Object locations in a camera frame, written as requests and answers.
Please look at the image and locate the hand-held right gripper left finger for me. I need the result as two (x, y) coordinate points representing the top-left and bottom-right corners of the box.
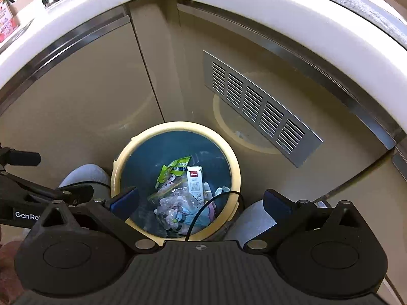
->
(40, 186), (159, 253)

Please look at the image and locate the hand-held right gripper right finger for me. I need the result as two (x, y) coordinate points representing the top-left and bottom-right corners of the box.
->
(244, 189), (366, 253)

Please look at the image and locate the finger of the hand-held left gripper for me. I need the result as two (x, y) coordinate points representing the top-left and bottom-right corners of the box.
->
(0, 172), (95, 204)
(0, 147), (42, 170)

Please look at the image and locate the clear zip plastic bag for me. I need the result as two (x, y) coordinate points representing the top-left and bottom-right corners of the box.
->
(148, 178), (220, 236)

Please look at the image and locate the clear packaging with green bead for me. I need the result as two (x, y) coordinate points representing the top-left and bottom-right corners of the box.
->
(165, 211), (185, 229)

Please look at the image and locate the light green snack packet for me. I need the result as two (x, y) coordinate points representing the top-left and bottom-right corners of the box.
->
(155, 155), (191, 192)

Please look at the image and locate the white carton red label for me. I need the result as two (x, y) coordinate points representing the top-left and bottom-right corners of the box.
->
(186, 165), (204, 198)

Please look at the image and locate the blue cream-rimmed waste bin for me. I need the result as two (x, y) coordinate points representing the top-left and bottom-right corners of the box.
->
(110, 121), (241, 241)

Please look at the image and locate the grey slipper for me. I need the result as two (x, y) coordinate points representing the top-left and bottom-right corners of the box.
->
(58, 164), (112, 197)
(223, 199), (278, 246)

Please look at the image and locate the plain beige cabinet door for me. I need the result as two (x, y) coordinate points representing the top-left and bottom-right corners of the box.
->
(0, 14), (166, 229)
(313, 154), (407, 302)

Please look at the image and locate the metal vent grille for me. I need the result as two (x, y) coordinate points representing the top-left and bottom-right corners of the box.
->
(203, 50), (324, 168)

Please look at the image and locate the vented beige cabinet door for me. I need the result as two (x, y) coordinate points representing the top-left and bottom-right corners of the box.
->
(176, 2), (398, 204)

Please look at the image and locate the pink printed box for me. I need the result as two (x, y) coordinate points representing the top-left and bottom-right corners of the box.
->
(0, 0), (20, 43)

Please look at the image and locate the beige cabinet corner panel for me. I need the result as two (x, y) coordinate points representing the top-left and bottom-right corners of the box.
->
(127, 0), (180, 128)

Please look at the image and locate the black cable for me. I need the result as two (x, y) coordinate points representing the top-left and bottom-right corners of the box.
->
(184, 191), (245, 242)

